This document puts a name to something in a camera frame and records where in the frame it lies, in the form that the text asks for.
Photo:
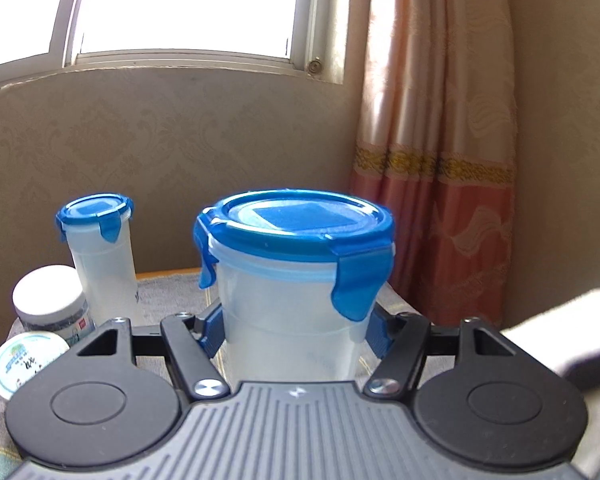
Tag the grey teal checked table cloth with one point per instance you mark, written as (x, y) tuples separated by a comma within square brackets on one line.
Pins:
[(170, 300)]

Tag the tall translucent cup blue lid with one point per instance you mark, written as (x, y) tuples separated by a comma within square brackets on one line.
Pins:
[(280, 310), (105, 270)]

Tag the white round powder tin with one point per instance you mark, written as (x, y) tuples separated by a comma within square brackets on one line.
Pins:
[(20, 360)]

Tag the white towel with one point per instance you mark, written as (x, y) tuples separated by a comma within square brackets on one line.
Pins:
[(570, 320)]

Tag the window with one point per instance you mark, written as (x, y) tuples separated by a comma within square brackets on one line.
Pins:
[(180, 0)]

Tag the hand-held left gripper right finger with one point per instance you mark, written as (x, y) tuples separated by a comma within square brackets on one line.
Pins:
[(380, 335)]

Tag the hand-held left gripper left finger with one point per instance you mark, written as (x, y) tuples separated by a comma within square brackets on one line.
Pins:
[(211, 335)]

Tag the clear jar white lid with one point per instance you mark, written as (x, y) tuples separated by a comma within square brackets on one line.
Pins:
[(45, 295)]

